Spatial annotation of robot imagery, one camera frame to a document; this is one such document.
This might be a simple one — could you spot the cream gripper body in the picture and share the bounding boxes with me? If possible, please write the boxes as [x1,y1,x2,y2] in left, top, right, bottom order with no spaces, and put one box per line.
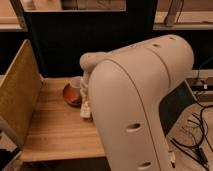
[80,72,91,119]

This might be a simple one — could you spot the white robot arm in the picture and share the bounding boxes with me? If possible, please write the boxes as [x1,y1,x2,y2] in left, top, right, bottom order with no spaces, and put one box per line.
[80,35,194,171]

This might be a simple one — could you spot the brown round bowl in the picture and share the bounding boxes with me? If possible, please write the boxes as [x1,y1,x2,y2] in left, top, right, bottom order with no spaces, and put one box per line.
[62,84,82,107]

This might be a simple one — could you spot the clear plastic cup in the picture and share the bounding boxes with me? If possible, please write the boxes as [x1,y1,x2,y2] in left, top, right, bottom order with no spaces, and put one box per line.
[69,76,82,89]

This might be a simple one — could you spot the wooden side panel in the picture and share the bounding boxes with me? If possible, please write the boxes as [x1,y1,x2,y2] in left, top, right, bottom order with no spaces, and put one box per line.
[0,40,42,149]

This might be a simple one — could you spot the black back panel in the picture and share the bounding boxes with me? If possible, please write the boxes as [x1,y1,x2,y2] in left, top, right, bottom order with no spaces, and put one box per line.
[24,0,158,77]

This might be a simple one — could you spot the black floor cables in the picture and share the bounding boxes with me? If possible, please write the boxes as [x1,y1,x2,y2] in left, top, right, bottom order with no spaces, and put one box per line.
[169,56,213,168]

